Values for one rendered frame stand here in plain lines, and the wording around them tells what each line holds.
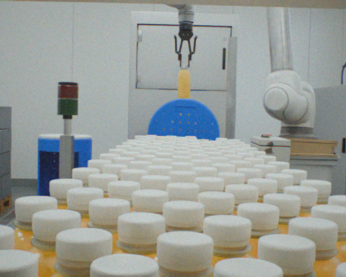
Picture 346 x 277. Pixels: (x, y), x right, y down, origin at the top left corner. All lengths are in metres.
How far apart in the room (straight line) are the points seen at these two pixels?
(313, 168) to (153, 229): 1.91
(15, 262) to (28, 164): 7.00
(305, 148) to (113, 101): 5.09
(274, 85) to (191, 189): 1.57
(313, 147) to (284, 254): 1.91
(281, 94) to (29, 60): 5.55
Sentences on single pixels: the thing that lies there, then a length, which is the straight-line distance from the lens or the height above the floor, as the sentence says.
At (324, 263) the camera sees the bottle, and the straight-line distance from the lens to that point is 0.41.
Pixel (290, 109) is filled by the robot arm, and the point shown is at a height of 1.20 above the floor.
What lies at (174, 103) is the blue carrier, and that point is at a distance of 1.90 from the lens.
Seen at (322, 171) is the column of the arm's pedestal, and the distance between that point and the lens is 2.29.
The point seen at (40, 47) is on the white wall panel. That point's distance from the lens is 7.26.
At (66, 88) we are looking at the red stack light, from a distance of 1.48.
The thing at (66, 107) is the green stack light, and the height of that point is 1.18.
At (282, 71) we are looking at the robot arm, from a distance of 2.17.
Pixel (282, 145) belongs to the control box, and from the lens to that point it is 1.59.
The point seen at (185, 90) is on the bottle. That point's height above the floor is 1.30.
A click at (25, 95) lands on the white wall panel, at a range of 7.26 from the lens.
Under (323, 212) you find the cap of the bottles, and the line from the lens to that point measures 0.47.
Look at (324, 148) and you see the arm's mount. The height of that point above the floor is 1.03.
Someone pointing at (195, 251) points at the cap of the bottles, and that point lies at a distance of 0.33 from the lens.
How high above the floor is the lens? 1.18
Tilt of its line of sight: 3 degrees down
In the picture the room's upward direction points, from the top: 2 degrees clockwise
